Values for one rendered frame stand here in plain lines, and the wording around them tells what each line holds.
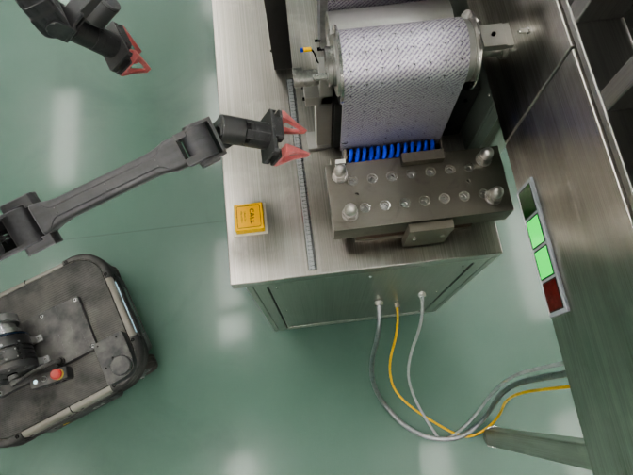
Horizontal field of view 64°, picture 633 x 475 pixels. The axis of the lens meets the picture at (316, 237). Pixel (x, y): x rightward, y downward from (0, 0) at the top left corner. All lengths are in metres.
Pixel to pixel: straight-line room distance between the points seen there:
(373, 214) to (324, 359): 1.06
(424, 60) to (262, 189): 0.53
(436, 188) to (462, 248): 0.18
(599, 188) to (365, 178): 0.51
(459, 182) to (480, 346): 1.11
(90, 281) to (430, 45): 1.52
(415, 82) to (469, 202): 0.31
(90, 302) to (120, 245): 0.38
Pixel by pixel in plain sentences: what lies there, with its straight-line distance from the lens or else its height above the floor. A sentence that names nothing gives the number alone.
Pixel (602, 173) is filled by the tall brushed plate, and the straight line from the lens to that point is 0.83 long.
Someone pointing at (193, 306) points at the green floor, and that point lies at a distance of 2.18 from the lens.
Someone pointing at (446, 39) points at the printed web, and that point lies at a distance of 1.02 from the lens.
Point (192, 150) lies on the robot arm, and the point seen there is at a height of 1.20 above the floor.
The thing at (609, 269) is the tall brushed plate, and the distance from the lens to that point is 0.84.
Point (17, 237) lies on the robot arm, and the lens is 1.13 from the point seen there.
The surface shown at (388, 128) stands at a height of 1.10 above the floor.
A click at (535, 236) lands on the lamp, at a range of 1.02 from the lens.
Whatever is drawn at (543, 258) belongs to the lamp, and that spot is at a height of 1.19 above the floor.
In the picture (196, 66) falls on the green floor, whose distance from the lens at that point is 2.68.
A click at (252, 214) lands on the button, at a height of 0.92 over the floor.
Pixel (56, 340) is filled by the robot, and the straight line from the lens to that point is 2.06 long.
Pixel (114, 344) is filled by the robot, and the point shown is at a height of 0.28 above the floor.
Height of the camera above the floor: 2.07
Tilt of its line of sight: 71 degrees down
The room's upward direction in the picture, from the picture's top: 3 degrees counter-clockwise
